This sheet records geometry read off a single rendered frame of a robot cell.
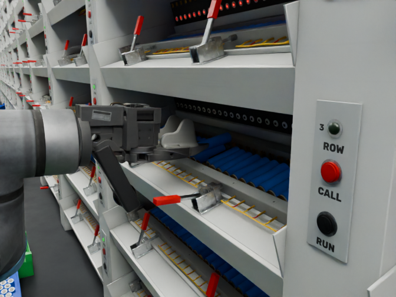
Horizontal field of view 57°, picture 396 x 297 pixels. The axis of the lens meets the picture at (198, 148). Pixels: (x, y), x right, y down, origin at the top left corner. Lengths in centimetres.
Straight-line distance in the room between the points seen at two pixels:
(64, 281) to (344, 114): 117
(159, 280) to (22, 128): 39
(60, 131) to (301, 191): 31
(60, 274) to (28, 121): 94
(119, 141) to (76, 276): 87
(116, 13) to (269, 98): 59
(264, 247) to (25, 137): 31
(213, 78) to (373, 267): 26
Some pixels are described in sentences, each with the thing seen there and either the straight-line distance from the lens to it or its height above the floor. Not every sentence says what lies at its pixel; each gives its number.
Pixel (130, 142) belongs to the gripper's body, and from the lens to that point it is 52.
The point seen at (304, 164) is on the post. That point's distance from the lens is 32.
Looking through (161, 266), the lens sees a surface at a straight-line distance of 76.
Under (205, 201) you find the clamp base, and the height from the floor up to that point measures 51.
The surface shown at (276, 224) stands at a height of 51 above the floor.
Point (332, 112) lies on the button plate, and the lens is 29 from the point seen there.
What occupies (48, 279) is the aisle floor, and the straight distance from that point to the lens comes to 137.
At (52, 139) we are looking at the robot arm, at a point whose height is 60.
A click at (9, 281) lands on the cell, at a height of 9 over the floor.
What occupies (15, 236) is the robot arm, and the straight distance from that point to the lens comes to 53.
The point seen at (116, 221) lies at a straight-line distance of 94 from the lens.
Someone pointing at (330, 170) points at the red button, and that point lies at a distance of 29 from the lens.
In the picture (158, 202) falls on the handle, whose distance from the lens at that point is 47.
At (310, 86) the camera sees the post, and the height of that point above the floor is 67.
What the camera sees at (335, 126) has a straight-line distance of 29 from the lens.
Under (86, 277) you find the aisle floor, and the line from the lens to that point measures 134.
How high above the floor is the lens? 68
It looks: 13 degrees down
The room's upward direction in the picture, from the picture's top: straight up
